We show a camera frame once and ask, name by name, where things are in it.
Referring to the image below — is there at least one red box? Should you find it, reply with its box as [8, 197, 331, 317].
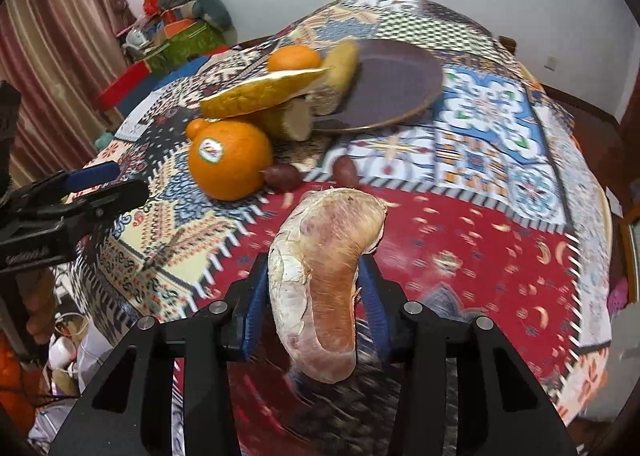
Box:
[97, 61, 153, 109]

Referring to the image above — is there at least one striped curtain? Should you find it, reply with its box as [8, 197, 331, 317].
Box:
[0, 0, 136, 177]

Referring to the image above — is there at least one pink object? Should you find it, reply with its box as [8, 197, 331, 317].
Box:
[607, 276, 630, 319]

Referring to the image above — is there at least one person's left hand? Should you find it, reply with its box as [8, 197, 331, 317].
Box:
[24, 268, 58, 345]

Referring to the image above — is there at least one patchwork patterned tablecloth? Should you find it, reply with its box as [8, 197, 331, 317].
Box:
[70, 0, 613, 456]

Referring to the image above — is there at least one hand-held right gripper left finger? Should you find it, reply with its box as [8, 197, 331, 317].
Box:
[47, 251, 273, 456]

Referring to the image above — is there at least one blue cloth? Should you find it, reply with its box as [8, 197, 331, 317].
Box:
[150, 53, 216, 92]

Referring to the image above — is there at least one brown round plate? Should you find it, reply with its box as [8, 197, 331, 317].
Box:
[307, 39, 445, 133]

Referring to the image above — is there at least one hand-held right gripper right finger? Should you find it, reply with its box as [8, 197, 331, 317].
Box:
[356, 256, 576, 456]

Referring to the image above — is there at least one white plastic bag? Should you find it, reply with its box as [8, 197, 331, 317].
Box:
[47, 311, 101, 397]

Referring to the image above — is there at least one tan cylindrical fruit piece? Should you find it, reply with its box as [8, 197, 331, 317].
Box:
[257, 98, 314, 142]

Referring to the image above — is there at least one wooden chair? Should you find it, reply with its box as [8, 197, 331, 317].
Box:
[617, 216, 640, 302]

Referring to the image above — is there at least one red jujube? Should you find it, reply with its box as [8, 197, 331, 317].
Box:
[262, 163, 303, 193]
[332, 156, 361, 187]

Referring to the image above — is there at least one yellow cylindrical fruit piece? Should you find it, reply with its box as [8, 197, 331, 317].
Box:
[306, 39, 361, 115]

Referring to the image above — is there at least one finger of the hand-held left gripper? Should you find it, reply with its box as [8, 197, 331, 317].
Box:
[10, 161, 122, 209]
[59, 179, 150, 238]

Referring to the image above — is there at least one large orange with sticker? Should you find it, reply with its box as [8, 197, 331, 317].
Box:
[186, 118, 274, 202]

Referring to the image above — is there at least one tan rind fruit wedge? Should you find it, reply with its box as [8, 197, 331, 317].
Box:
[267, 188, 388, 384]

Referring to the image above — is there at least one yellow bumpy fruit wedge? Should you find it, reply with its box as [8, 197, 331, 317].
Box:
[200, 68, 333, 119]

